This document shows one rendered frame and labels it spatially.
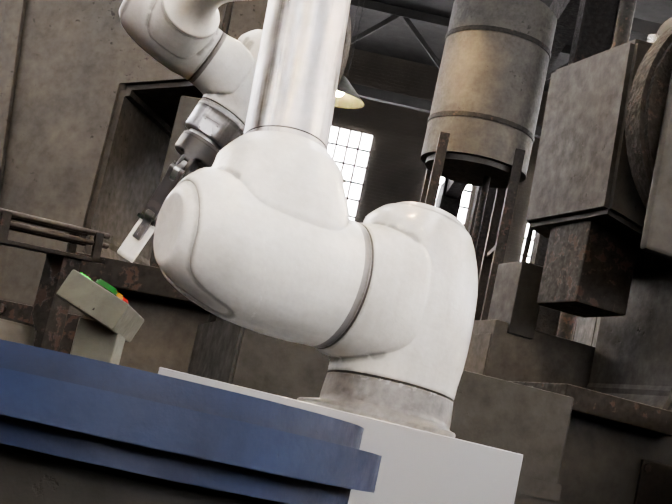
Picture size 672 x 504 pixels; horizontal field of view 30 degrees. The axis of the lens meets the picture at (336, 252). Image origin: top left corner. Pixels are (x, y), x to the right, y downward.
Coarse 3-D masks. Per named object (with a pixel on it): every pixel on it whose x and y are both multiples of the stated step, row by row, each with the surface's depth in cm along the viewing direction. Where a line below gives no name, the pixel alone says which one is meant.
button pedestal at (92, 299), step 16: (64, 288) 202; (80, 288) 202; (96, 288) 202; (80, 304) 202; (96, 304) 202; (112, 304) 202; (128, 304) 203; (80, 320) 208; (96, 320) 202; (112, 320) 202; (128, 320) 210; (80, 336) 208; (96, 336) 208; (112, 336) 208; (128, 336) 219; (80, 352) 208; (96, 352) 208; (112, 352) 208
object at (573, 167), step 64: (576, 64) 498; (640, 64) 449; (576, 128) 486; (640, 128) 437; (576, 192) 475; (640, 192) 444; (576, 256) 470; (640, 256) 482; (512, 320) 503; (640, 320) 490; (640, 384) 479; (576, 448) 441; (640, 448) 451
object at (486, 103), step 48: (480, 0) 1041; (528, 0) 1036; (480, 48) 1030; (528, 48) 1033; (480, 96) 1021; (528, 96) 1033; (432, 144) 1035; (480, 144) 1014; (528, 144) 1039; (432, 192) 1015; (480, 288) 1068
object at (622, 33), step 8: (624, 0) 807; (632, 0) 806; (624, 8) 805; (632, 8) 806; (624, 16) 804; (632, 16) 806; (616, 24) 808; (624, 24) 803; (616, 32) 805; (624, 32) 802; (616, 40) 803; (624, 40) 801; (560, 320) 775; (568, 320) 771; (560, 328) 773; (568, 328) 770; (560, 336) 771; (568, 336) 770
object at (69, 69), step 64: (0, 0) 439; (64, 0) 434; (256, 0) 420; (0, 64) 431; (64, 64) 429; (128, 64) 424; (0, 128) 426; (64, 128) 424; (128, 128) 433; (0, 192) 423; (64, 192) 419; (128, 192) 442; (0, 256) 419; (192, 320) 401
